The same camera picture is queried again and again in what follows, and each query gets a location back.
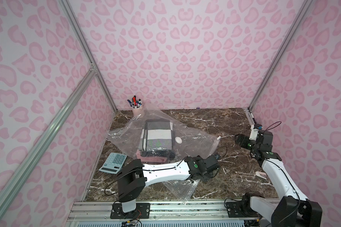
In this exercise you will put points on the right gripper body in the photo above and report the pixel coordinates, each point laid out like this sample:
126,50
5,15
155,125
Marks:
241,140

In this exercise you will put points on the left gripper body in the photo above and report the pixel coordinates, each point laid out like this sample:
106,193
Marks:
213,161

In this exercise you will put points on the clear plastic vacuum bag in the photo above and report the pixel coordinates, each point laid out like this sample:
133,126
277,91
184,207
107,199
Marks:
195,142

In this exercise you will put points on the grey white checked blanket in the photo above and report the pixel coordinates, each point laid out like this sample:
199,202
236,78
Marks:
157,139

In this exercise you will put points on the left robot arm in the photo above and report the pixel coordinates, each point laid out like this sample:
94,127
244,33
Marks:
136,176

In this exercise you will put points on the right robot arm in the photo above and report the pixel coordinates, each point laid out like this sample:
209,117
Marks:
294,208

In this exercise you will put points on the white bag valve cap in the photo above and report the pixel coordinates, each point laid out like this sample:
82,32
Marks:
178,140

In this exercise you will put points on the pink folded blanket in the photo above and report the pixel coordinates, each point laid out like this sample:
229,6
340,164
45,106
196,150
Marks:
151,160

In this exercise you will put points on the pink pen cup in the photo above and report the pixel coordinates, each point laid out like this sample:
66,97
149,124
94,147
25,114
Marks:
139,111

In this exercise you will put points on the light blue calculator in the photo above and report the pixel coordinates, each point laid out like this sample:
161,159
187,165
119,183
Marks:
113,163

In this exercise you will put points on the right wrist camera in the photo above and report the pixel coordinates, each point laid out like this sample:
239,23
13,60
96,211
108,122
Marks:
254,131

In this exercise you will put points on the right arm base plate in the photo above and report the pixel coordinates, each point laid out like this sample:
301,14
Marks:
234,210

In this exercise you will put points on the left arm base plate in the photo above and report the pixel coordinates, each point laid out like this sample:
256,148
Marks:
142,210

